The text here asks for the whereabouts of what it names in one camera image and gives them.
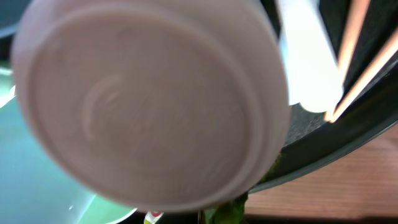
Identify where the left wooden chopstick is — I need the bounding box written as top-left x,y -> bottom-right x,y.
325,0 -> 370,123

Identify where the yellow green snack wrapper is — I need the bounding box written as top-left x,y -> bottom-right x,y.
155,192 -> 248,224

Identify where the round black serving tray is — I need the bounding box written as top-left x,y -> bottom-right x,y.
250,1 -> 397,194

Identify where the wooden chopstick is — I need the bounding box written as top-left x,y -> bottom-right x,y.
325,29 -> 397,123
325,0 -> 370,123

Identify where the white plastic spoon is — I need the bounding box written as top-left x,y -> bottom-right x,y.
276,0 -> 343,113

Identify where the right wooden chopstick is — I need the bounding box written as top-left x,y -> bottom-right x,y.
325,29 -> 397,123

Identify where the pale pink cup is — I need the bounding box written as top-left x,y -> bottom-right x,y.
11,0 -> 290,212

